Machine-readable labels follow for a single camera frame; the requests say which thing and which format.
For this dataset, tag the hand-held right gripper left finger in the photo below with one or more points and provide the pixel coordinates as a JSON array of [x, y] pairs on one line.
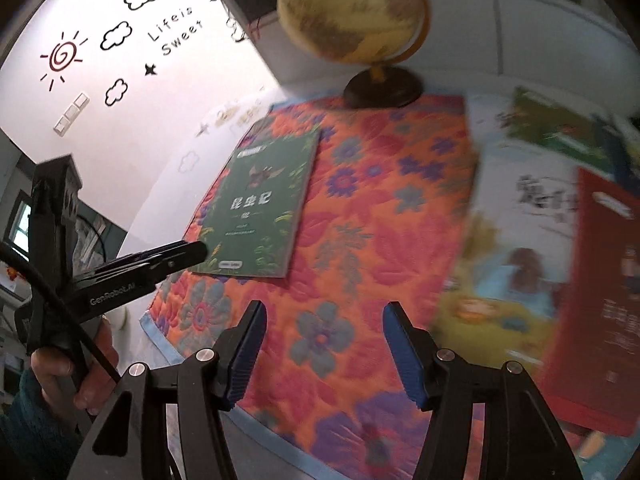
[[247, 355]]

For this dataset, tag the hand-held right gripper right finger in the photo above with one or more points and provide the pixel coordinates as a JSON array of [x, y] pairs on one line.
[[404, 355]]

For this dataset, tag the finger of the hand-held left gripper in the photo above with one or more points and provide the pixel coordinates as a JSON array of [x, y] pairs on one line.
[[170, 260]]

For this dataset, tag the dark green leafy book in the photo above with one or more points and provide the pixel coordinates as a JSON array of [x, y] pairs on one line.
[[260, 210]]

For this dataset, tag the white book with rabbits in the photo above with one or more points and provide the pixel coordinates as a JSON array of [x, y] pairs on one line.
[[510, 260]]

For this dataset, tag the red book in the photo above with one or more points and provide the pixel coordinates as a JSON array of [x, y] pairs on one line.
[[600, 310]]

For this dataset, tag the person's left forearm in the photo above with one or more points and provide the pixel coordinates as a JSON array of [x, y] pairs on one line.
[[35, 425]]

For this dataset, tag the person's left hand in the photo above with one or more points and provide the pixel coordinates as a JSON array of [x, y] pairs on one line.
[[102, 360]]

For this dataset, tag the floral quilted mat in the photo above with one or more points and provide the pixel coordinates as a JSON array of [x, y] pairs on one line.
[[350, 240]]

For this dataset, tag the light green cabbage book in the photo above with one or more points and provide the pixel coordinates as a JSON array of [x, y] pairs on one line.
[[550, 120]]

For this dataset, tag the antique yellow globe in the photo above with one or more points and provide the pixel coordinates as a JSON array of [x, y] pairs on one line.
[[350, 10]]

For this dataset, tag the white wall switch panel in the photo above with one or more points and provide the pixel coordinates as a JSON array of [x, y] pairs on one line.
[[72, 112]]

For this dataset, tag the red sun wall decal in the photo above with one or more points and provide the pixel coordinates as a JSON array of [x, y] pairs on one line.
[[64, 55]]

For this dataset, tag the black star wall decal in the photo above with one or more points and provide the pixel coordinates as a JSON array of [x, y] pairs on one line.
[[150, 70]]

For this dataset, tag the black lettering wall decal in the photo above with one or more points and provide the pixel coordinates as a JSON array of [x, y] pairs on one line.
[[165, 50]]

